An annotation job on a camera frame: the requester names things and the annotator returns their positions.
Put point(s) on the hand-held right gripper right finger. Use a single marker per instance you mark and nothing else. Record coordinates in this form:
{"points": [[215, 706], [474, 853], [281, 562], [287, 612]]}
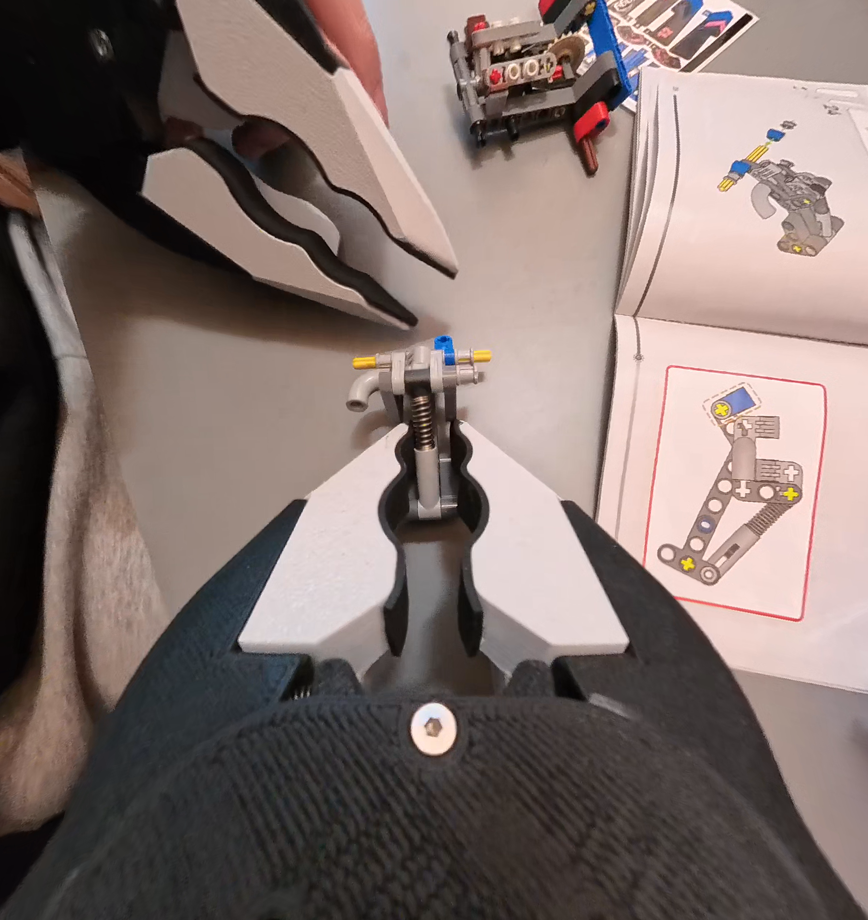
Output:
{"points": [[549, 575]]}

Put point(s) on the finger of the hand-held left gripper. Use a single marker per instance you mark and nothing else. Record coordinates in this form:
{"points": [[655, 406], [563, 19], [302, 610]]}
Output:
{"points": [[275, 57], [211, 208]]}

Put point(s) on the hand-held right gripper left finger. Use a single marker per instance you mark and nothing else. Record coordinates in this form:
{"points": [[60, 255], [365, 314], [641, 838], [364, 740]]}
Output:
{"points": [[319, 575]]}

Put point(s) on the grey lego suspension assembly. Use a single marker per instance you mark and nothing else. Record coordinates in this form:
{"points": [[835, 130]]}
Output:
{"points": [[421, 363]]}

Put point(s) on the grey lego chassis assembly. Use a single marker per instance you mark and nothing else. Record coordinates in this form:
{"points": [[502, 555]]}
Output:
{"points": [[520, 72]]}

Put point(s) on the lego instruction booklet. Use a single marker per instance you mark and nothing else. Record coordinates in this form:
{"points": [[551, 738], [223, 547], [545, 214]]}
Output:
{"points": [[692, 251]]}

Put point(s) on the lego sticker sheet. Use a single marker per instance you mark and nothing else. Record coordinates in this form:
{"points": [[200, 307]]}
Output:
{"points": [[692, 32]]}

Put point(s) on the person's left hand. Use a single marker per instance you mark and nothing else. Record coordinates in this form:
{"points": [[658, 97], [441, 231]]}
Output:
{"points": [[355, 50]]}

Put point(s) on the person's grey sweatshirt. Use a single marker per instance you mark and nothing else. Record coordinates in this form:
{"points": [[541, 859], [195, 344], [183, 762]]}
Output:
{"points": [[81, 575]]}

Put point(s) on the person's black jacket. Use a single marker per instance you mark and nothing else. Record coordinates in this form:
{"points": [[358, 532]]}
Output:
{"points": [[9, 431]]}

